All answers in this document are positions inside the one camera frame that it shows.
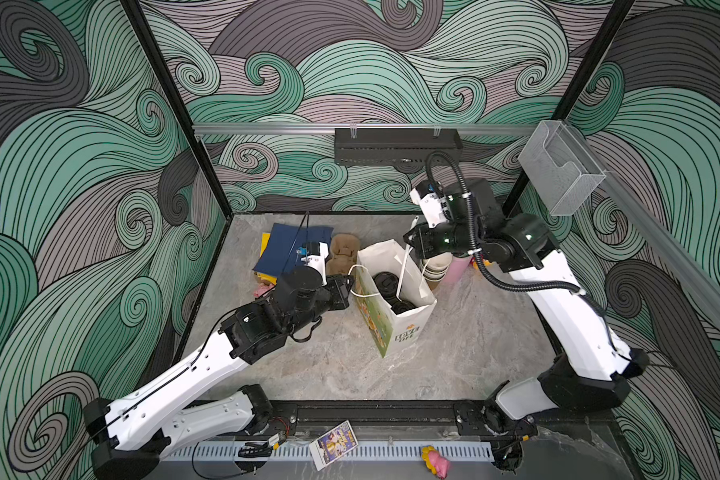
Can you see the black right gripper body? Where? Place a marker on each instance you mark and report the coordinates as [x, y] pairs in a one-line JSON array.
[[454, 236]]

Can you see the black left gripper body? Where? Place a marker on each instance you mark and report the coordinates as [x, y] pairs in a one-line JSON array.
[[332, 295]]

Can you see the black plastic cup lid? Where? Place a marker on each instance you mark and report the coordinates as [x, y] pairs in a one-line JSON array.
[[399, 306]]

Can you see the white paper takeout bag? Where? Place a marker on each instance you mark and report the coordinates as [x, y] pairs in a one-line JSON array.
[[391, 333]]

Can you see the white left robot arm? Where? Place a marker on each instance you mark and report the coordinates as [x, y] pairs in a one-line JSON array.
[[132, 434]]

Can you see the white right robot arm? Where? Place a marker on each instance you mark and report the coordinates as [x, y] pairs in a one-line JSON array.
[[521, 255]]

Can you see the pink straw holder cup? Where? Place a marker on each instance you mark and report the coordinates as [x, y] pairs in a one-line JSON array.
[[457, 268]]

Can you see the stack of green paper cups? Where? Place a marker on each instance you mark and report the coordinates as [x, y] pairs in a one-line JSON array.
[[435, 269]]

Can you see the brown cup sleeve pile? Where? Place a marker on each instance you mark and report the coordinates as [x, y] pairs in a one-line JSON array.
[[342, 254]]

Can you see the navy blue napkin stack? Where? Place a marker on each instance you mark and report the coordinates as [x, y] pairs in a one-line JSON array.
[[296, 237]]

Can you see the pink squishy toy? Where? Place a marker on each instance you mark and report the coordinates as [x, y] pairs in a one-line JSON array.
[[262, 289]]

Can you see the colourful picture card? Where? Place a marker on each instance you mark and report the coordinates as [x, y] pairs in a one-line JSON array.
[[333, 445]]

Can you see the pink yellow toy figure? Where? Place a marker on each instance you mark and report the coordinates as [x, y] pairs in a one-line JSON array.
[[437, 464]]

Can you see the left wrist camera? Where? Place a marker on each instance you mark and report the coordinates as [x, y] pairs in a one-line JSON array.
[[314, 255]]

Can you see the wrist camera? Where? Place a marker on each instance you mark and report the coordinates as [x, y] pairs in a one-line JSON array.
[[314, 255], [438, 207]]

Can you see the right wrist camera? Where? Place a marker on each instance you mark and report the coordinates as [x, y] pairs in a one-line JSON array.
[[438, 207]]

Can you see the clear acrylic wall holder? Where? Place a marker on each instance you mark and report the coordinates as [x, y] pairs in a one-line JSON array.
[[561, 166]]

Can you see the black wall shelf tray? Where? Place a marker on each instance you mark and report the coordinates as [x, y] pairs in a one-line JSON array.
[[391, 147]]

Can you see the aluminium wall rail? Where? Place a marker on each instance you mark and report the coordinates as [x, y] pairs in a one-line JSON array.
[[281, 128]]

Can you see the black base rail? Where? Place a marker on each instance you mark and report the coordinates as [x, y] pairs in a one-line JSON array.
[[465, 418]]

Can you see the black corner frame post right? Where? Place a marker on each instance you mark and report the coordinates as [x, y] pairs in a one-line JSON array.
[[573, 39]]

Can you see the black corner frame post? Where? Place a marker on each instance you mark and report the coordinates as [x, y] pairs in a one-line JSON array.
[[150, 47], [573, 39]]

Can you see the black corner frame post left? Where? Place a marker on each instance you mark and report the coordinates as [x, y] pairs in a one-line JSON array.
[[150, 47]]

